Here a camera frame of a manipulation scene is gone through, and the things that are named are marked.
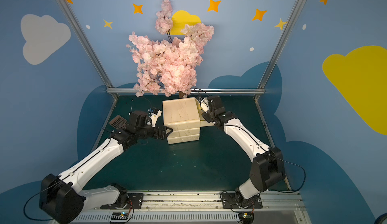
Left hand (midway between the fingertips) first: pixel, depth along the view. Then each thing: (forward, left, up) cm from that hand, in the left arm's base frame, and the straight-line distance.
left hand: (166, 126), depth 80 cm
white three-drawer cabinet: (+6, -8, +2) cm, 10 cm away
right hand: (+13, -25, +2) cm, 28 cm away
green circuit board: (-39, +21, -22) cm, 49 cm away
